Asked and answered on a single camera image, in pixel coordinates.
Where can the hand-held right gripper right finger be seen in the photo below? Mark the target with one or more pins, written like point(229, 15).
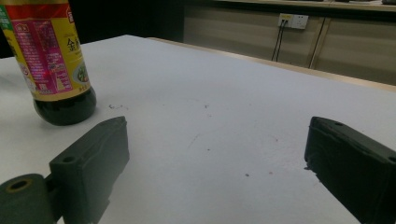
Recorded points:
point(351, 161)

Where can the white wall socket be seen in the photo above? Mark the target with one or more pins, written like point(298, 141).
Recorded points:
point(294, 21)

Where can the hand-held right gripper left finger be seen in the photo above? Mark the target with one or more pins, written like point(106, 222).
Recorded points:
point(93, 155)

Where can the dark soy sauce bottle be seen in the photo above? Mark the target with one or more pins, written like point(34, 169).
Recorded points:
point(46, 62)

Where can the beige wall cabinet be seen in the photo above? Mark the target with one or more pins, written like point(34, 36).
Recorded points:
point(351, 49)

